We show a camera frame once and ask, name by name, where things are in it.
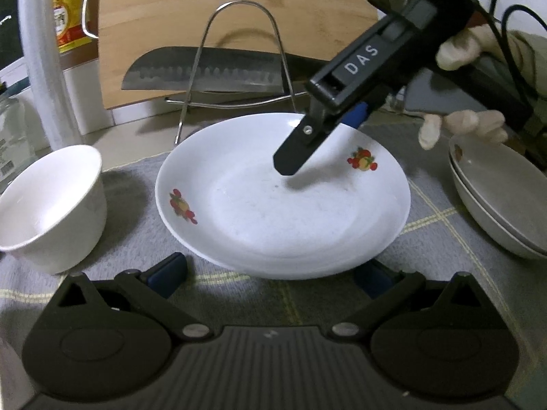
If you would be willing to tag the person's right forearm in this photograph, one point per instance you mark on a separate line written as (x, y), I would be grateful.
(536, 59)

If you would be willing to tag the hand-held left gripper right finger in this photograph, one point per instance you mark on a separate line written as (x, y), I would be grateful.
(376, 284)

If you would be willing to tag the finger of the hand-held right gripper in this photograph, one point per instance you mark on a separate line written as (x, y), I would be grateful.
(355, 115)
(299, 149)

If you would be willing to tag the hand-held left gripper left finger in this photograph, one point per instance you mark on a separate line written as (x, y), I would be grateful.
(169, 271)

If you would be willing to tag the person's right hand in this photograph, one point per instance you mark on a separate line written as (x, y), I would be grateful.
(470, 47)

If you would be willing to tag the dark window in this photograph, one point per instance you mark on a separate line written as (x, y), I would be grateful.
(8, 8)

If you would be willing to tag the bamboo cutting board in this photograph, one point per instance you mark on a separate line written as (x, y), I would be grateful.
(213, 8)

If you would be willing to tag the amber cooking oil bottle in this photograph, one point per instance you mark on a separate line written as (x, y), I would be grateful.
(68, 21)

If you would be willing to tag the white bowl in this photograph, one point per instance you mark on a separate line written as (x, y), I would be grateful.
(64, 222)

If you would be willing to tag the grey checked mat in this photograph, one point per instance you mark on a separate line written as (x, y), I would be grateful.
(444, 256)

